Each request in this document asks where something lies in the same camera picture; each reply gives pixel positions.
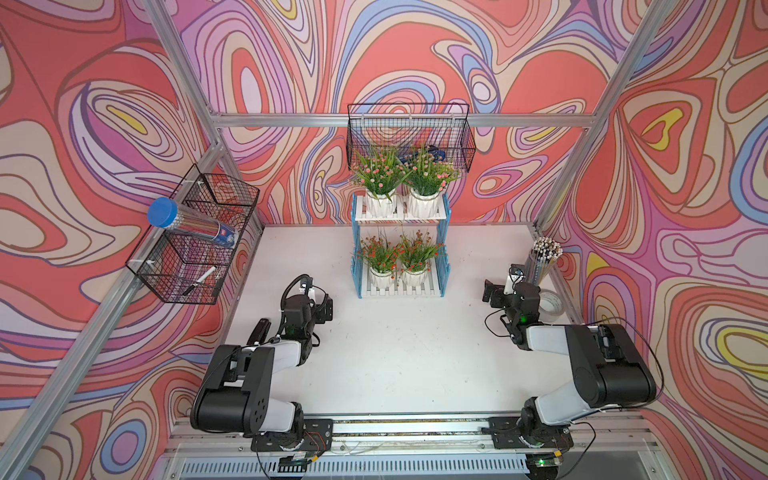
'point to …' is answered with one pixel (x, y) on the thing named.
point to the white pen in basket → (211, 271)
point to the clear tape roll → (550, 304)
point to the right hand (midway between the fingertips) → (501, 287)
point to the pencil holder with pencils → (542, 257)
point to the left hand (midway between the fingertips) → (315, 296)
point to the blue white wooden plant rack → (390, 229)
